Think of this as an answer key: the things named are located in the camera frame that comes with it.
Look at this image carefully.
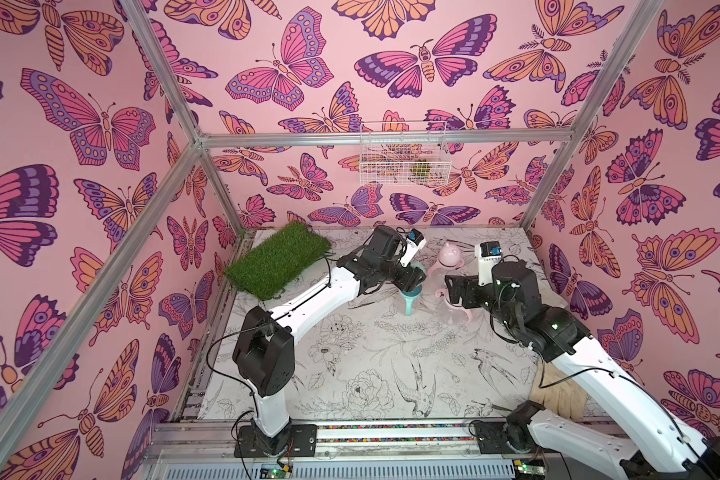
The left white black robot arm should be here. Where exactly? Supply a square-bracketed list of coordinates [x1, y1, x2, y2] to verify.
[233, 225, 426, 456]

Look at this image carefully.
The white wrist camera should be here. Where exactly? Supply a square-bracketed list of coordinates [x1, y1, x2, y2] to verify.
[400, 229, 426, 267]
[474, 241, 503, 286]

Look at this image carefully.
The white wire basket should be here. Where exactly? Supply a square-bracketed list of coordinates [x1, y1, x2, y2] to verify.
[357, 127, 452, 188]

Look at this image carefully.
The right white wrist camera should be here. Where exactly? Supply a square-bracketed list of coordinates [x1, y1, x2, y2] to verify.
[474, 241, 503, 286]

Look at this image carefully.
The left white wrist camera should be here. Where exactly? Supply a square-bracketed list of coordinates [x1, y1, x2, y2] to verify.
[400, 229, 426, 267]

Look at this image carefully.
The teal bottle handle ring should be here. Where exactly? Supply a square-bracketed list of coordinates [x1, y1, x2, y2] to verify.
[397, 263, 426, 317]

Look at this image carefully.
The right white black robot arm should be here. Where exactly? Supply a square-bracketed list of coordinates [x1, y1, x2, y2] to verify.
[444, 261, 720, 479]

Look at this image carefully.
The green artificial grass mat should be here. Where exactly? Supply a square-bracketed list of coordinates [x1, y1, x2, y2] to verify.
[224, 222, 331, 301]

